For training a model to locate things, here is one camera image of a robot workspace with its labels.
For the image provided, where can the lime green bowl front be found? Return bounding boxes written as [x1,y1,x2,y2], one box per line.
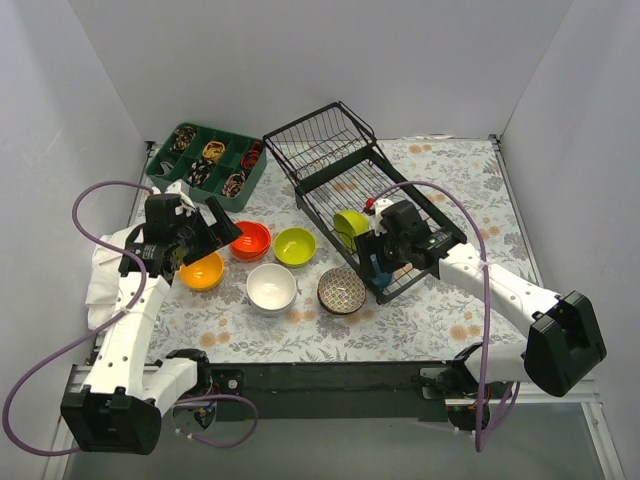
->
[333,210,370,250]

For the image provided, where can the lime green bowl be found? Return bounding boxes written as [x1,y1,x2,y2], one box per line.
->
[273,227,317,268]
[333,210,370,250]

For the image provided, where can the red orange bowl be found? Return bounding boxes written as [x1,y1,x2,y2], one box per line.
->
[230,241,271,261]

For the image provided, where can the blue bowl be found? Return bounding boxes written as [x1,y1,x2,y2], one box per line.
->
[370,254,393,289]

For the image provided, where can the yellow orange bowl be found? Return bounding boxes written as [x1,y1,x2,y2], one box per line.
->
[179,252,225,291]

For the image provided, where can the brown patterned bowl row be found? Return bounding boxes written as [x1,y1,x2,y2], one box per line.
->
[317,267,366,297]
[318,296,366,316]

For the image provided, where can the lime green bowl back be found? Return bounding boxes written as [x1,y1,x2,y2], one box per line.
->
[273,227,317,268]

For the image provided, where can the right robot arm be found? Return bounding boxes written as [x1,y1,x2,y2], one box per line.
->
[355,199,607,398]

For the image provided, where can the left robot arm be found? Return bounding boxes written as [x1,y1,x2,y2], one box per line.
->
[61,193,241,455]

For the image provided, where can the pink floral rolled belt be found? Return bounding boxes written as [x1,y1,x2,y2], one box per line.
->
[221,170,248,198]

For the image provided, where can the green compartment organizer tray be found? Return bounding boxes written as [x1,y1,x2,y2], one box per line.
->
[146,122,267,213]

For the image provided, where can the dark floral rolled belt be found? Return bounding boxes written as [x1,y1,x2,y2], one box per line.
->
[187,158,216,188]

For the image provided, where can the red black rolled belt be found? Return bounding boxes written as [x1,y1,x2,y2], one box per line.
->
[240,141,263,171]

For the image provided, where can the yellow rolled belt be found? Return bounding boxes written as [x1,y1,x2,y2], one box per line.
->
[201,140,226,163]

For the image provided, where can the grey rolled belt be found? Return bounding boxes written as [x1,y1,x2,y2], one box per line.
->
[152,160,174,178]

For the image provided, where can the floral patterned table mat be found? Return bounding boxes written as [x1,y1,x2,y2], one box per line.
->
[147,139,539,363]

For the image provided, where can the brown patterned rolled belt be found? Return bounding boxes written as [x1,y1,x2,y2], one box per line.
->
[170,125,197,153]

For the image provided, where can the white crumpled cloth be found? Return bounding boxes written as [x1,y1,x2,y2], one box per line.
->
[85,244,140,331]

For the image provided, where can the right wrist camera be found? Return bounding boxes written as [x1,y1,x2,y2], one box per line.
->
[363,198,394,236]

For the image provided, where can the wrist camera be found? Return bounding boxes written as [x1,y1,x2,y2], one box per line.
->
[363,198,394,236]
[164,180,196,211]

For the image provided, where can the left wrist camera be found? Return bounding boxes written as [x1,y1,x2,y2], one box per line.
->
[164,180,196,211]

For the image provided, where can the black wire dish rack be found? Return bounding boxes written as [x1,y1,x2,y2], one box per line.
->
[263,102,467,304]

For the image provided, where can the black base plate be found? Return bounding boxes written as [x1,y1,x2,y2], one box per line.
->
[208,360,478,422]

